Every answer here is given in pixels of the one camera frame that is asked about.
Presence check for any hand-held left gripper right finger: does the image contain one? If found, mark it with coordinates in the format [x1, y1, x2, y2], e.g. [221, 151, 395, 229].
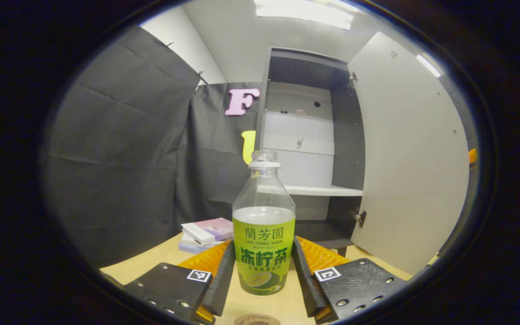
[291, 236, 407, 323]

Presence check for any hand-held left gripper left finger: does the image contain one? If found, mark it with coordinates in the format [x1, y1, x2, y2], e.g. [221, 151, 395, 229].
[124, 239, 236, 325]

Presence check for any green label bottle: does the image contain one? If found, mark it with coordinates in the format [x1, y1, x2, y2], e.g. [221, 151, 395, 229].
[232, 150, 296, 296]

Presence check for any round brown coaster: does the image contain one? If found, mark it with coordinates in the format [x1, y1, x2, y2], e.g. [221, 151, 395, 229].
[234, 314, 282, 325]

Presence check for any white cabinet door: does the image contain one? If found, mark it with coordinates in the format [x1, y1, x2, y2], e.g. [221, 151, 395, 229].
[349, 31, 470, 276]

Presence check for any grey cabinet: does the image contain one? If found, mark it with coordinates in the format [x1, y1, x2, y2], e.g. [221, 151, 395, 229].
[255, 46, 367, 257]

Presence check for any blue book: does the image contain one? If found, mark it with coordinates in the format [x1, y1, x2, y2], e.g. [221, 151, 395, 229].
[179, 241, 224, 254]

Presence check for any white book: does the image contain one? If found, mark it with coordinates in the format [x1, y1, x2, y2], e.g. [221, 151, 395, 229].
[181, 223, 215, 246]

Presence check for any pink book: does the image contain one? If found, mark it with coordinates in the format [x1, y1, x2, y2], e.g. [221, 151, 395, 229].
[193, 218, 234, 241]

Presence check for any ceiling light panel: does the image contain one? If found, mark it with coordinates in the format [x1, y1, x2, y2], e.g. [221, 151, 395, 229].
[255, 0, 354, 30]
[416, 53, 442, 77]

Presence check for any black backdrop cloth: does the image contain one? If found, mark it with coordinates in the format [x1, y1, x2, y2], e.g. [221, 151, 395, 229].
[43, 25, 477, 269]

